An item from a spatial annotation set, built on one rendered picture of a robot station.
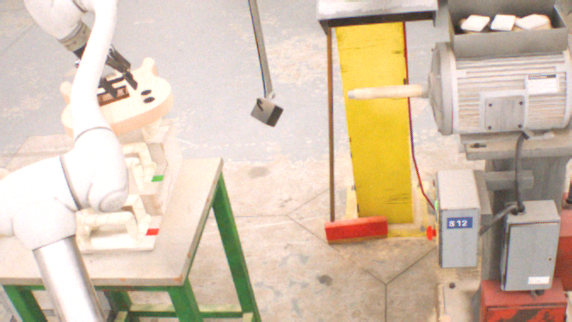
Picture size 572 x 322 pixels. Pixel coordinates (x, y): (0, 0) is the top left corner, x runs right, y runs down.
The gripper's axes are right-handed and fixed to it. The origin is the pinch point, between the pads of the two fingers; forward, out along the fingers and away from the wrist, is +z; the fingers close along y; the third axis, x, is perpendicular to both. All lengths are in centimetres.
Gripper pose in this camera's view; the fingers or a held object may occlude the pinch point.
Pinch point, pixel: (121, 85)
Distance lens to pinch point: 200.6
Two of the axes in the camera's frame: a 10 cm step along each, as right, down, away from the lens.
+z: 4.3, 5.5, 7.2
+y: 9.0, -2.8, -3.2
